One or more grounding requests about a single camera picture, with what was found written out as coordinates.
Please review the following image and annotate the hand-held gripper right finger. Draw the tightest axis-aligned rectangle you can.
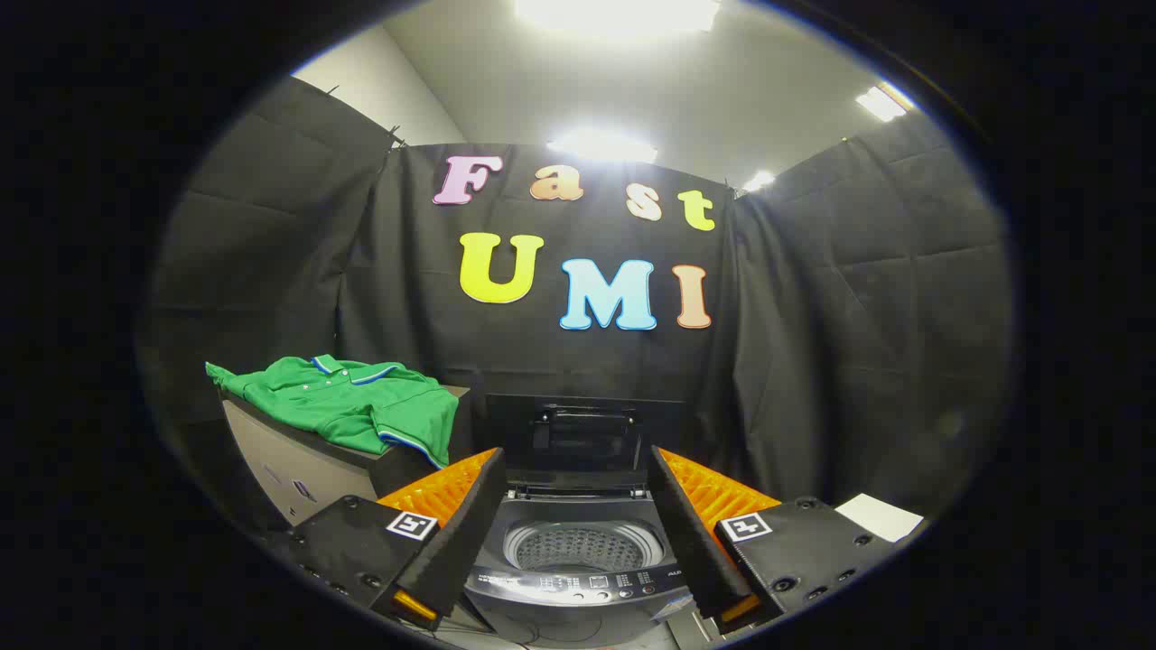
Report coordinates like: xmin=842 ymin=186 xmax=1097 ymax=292
xmin=648 ymin=445 xmax=904 ymax=637

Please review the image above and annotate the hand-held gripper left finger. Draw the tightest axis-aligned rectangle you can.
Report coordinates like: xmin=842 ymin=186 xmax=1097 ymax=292
xmin=271 ymin=447 xmax=508 ymax=633

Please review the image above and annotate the dark grey washing machine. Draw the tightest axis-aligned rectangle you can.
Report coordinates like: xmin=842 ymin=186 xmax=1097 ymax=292
xmin=461 ymin=483 xmax=723 ymax=647

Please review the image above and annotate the green polo shirt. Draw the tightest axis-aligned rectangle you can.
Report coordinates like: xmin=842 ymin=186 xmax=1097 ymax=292
xmin=205 ymin=355 xmax=461 ymax=470

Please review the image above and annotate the grey cabinet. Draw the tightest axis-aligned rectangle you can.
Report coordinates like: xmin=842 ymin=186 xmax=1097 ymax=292
xmin=219 ymin=384 xmax=475 ymax=529

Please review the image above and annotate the white flat sheet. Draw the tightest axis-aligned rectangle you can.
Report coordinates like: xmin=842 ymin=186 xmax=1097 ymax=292
xmin=835 ymin=493 xmax=925 ymax=543

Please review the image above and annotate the black backdrop cloth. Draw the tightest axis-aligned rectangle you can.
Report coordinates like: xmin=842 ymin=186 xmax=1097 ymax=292
xmin=135 ymin=77 xmax=1017 ymax=543

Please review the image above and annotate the large ceiling light panel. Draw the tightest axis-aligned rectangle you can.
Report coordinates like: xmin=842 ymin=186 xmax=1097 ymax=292
xmin=515 ymin=0 xmax=723 ymax=39

